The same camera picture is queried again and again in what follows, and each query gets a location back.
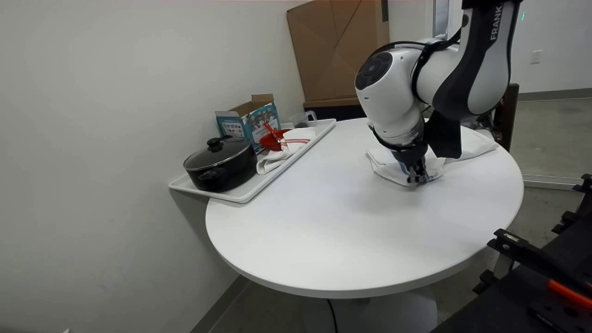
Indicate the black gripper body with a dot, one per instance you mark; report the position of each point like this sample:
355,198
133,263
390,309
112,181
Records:
410,155

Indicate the white towel with blue stripes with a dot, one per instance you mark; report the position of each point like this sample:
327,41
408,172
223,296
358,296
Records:
473,146

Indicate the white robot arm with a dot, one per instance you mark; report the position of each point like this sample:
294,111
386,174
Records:
394,92

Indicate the dark wooden cabinet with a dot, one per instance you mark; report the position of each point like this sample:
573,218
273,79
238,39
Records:
333,111

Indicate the white cloth with red stripe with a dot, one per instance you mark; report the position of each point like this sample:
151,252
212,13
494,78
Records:
296,137

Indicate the black toggle clamp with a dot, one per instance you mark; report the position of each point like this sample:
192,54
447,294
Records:
484,281

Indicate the brown cardboard box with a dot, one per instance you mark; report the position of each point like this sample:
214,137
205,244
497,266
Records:
338,48

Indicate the red star-shaped object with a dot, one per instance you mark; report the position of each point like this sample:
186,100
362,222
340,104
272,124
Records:
268,141

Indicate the blue printed cardboard box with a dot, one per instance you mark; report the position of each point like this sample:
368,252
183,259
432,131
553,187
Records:
260,120

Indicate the white rectangular tray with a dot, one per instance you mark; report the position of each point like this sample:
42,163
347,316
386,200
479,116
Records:
246,190

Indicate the black pot with lid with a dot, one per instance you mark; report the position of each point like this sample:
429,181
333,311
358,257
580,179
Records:
218,168

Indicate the white wall outlet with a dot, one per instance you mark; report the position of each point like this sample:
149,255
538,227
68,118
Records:
536,57

